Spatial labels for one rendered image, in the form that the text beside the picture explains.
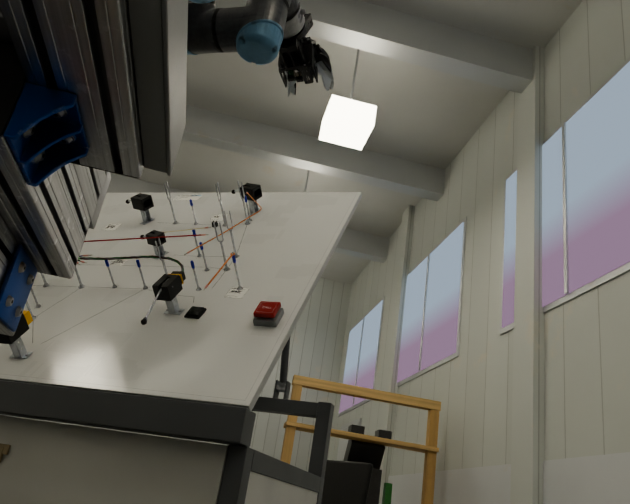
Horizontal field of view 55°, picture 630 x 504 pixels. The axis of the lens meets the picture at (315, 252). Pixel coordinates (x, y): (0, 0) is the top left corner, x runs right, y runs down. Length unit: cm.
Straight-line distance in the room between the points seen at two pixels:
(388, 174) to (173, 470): 667
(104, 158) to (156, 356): 79
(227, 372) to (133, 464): 25
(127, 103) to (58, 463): 98
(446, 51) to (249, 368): 488
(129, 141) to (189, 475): 79
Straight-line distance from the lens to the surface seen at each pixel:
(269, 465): 134
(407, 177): 777
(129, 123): 59
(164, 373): 134
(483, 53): 606
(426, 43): 587
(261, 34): 108
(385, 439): 590
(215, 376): 129
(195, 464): 125
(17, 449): 148
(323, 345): 1155
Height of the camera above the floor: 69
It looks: 23 degrees up
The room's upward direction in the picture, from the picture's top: 9 degrees clockwise
